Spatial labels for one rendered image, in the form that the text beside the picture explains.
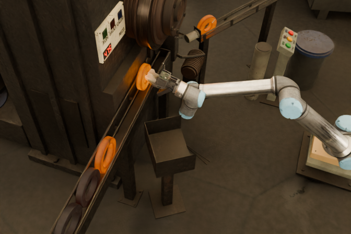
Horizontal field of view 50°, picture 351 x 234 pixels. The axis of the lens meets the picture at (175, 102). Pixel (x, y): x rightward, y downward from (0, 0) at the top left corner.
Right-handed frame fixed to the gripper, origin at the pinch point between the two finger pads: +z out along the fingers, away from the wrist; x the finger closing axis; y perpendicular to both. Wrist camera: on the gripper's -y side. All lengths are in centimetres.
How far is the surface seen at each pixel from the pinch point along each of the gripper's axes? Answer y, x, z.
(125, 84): 1.1, 13.1, 5.8
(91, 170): -1, 66, -1
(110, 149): -9.7, 46.7, -3.2
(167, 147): -10.4, 30.4, -29.6
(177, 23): 25.5, -21.8, -5.3
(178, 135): -9.2, 20.8, -32.3
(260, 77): -34, -79, -74
